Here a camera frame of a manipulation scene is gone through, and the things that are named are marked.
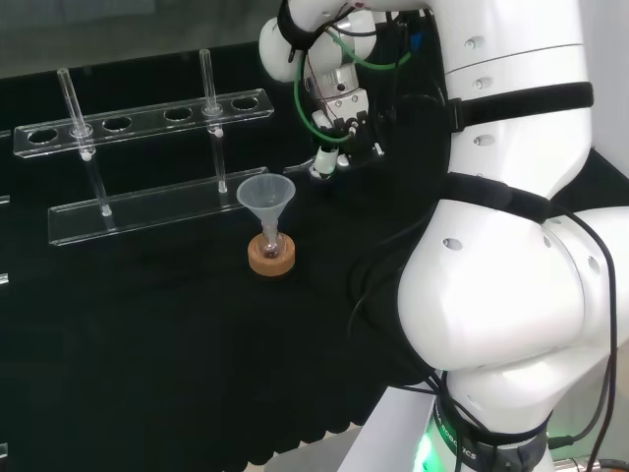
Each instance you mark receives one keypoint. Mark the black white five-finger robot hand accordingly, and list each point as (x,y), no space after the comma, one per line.
(351,142)

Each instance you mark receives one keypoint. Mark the translucent plastic funnel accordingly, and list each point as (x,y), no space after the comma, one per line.
(265,194)

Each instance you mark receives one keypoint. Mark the clear acrylic funnel stand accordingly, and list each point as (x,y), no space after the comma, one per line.
(147,206)

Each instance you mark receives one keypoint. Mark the small round-bottom glass flask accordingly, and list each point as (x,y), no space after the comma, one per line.
(271,248)

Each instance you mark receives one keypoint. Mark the black bench cloth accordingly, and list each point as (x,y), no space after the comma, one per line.
(147,344)

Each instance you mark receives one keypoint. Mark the pale base board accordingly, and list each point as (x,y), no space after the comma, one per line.
(383,432)

